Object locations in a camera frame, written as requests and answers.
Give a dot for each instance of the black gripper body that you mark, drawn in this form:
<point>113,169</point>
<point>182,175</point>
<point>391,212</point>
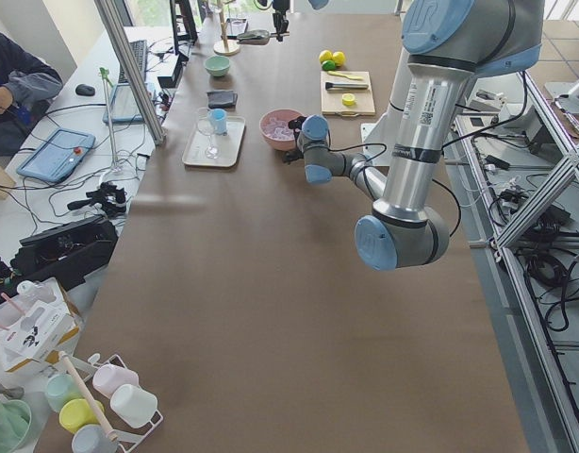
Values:
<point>294,125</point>
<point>277,7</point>

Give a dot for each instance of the clear ice cubes pile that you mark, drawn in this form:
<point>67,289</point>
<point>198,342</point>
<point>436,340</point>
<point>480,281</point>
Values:
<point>277,129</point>

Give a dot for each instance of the metal ice scoop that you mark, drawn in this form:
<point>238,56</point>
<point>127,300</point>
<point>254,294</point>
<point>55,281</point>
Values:
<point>258,37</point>

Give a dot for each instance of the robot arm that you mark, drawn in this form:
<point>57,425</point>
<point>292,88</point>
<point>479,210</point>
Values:
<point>447,45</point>

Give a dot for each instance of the blue cup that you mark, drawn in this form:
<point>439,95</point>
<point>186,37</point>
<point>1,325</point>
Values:
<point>218,119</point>

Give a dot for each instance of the pink plastic cup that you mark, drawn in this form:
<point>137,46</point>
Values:
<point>109,377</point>

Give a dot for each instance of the white plastic cup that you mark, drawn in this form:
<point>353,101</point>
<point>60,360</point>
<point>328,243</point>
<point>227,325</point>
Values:
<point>134,405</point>

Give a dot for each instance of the white cup rack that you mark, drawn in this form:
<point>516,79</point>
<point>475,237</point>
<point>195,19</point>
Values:
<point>115,428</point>

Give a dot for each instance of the green plastic cup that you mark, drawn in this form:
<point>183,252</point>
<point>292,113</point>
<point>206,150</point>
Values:
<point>60,389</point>

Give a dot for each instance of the yellow plastic cup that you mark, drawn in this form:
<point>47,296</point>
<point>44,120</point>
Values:
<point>76,414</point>

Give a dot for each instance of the grey plastic cup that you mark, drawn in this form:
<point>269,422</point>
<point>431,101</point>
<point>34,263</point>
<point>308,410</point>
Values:
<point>92,439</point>

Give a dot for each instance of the pink bowl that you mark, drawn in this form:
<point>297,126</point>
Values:
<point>286,114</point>

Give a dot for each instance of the half lemon slice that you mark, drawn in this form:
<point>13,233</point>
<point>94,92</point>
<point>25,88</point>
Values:
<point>348,99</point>

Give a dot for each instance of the yellow plastic knife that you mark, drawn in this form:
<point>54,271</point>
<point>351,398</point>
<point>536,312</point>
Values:
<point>345,75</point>

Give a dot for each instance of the yellow lemon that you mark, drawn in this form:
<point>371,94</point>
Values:
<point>325,55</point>

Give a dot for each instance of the wooden cutting board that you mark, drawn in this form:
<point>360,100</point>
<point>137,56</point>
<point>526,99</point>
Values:
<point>331,103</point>

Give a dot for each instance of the wooden mug stand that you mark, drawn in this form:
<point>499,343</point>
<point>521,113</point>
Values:
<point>224,46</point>

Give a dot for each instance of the cream serving tray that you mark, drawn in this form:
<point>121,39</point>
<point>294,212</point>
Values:
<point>228,146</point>

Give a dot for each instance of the green bowl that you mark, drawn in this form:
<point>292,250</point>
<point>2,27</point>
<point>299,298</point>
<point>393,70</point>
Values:
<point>217,65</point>

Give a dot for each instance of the clear wine glass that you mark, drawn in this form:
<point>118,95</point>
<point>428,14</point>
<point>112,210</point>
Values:
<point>206,128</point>

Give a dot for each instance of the black keyboard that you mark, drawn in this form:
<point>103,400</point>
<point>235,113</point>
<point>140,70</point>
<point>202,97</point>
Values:
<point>139,51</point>

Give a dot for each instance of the blue teach pendant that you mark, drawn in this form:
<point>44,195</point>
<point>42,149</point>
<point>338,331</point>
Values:
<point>56,158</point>
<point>122,106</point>

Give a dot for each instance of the black computer mouse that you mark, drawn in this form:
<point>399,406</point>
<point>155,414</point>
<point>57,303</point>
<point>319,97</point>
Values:
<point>85,90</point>

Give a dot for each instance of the black equipment case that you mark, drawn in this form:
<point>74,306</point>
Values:
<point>67,253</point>

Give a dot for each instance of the seated person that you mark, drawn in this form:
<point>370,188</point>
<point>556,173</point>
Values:
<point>27,87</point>

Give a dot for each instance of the cardboard product box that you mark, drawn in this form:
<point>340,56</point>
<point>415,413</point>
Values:
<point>35,326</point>

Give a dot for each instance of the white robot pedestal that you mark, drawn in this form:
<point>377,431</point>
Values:
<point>380,137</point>

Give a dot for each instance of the aluminium frame post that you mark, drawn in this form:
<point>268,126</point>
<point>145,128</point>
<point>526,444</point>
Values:
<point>113,25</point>

